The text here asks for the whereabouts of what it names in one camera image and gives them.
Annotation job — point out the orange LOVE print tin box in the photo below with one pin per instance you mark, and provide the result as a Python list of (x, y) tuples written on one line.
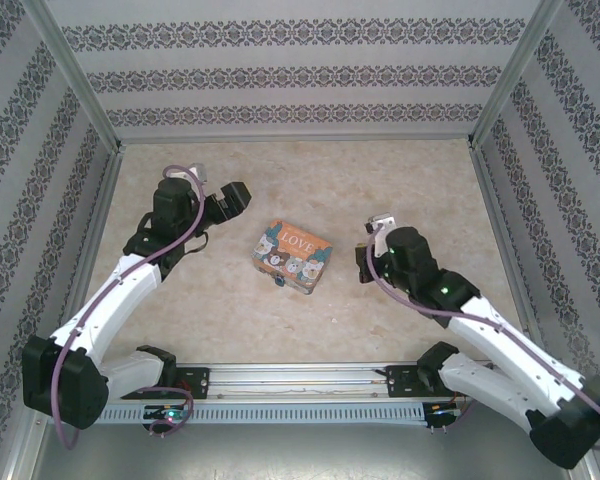
[(292, 252)]

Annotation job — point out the small blue padlock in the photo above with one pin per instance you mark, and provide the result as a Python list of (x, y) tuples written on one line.
[(280, 282)]

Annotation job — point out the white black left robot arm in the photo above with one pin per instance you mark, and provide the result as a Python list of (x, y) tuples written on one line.
[(105, 300)]

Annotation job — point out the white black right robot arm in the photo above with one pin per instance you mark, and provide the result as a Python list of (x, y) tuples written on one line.
[(500, 345)]

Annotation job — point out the aluminium frame side rail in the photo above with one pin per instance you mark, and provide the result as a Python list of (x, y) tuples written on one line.
[(505, 240), (102, 215)]

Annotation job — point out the aluminium frame cross beam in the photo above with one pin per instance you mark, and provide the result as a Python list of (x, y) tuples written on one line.
[(295, 138)]

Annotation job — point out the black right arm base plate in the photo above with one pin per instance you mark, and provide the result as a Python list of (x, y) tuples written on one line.
[(400, 381)]

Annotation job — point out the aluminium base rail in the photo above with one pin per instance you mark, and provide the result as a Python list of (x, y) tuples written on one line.
[(300, 380)]

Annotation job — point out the aluminium frame post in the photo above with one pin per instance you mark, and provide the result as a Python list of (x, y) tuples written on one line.
[(517, 75), (75, 75)]

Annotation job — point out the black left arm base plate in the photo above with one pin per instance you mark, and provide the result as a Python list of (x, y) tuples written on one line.
[(195, 382)]

